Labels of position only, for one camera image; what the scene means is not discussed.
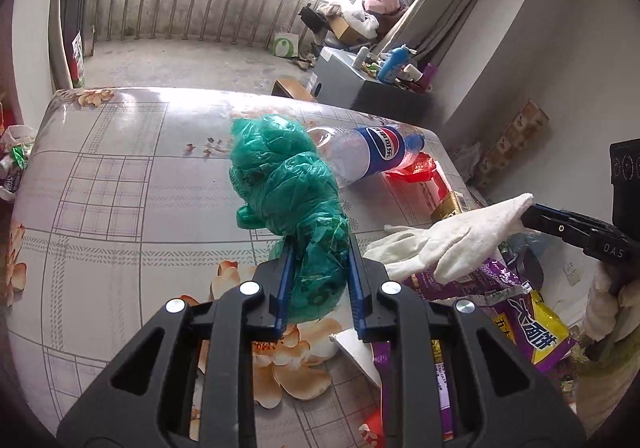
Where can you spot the green foil wrapper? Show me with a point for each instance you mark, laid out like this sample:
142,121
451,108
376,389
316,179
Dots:
20,157

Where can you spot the small gold box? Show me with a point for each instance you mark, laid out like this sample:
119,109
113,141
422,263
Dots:
447,208

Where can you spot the white paper bag green print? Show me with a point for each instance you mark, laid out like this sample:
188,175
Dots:
286,44

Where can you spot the grey cabinet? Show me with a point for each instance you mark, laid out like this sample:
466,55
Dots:
350,83

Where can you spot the person's right hand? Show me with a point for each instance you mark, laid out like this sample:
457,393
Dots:
602,308

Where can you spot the white cloth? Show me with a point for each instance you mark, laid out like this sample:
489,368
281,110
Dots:
465,238

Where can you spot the patterned tissue pack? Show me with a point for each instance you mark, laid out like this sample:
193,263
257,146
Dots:
510,145

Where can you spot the red green carton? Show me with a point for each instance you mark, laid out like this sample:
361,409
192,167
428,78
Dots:
77,60

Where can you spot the purple container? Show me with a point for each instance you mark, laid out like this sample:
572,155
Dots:
429,77

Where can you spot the white plastic bag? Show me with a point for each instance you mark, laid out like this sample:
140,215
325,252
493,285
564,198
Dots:
20,135

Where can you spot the blue spray bottle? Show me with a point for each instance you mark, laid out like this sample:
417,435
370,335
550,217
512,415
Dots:
392,63

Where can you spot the black bag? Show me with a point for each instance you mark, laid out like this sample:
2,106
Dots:
314,19

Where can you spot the green plastic bag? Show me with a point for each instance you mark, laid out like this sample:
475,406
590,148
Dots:
280,178

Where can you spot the white paper sheet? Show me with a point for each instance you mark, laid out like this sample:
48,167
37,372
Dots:
360,358

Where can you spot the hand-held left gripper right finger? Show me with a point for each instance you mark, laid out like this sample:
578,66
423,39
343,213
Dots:
356,288

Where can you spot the floral plastic tablecloth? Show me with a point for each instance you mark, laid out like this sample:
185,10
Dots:
125,228

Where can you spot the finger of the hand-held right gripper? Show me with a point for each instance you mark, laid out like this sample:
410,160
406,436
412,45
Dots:
560,229
555,212

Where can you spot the white wall socket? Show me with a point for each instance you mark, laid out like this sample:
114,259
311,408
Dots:
571,272

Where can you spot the pink clothes pile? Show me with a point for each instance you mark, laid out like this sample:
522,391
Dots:
382,2

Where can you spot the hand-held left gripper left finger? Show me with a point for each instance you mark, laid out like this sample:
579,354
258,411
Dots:
286,288

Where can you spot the clear plastic bottle blue label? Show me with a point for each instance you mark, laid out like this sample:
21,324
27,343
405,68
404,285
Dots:
370,150

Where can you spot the crumpled clear plastic bag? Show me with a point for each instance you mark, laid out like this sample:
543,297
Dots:
466,160

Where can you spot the red white snack bag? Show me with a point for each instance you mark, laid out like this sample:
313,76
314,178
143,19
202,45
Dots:
410,170

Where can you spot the brown cardboard box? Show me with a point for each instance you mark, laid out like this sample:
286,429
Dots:
292,89

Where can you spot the dark upright board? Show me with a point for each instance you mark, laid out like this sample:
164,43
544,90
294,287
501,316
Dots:
75,3

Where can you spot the small white bottle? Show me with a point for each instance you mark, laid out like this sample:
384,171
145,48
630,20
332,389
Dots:
362,56

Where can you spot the purple snack bag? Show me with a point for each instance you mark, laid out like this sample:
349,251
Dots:
520,323

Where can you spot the open cardboard box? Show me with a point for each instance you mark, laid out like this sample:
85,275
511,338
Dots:
350,30

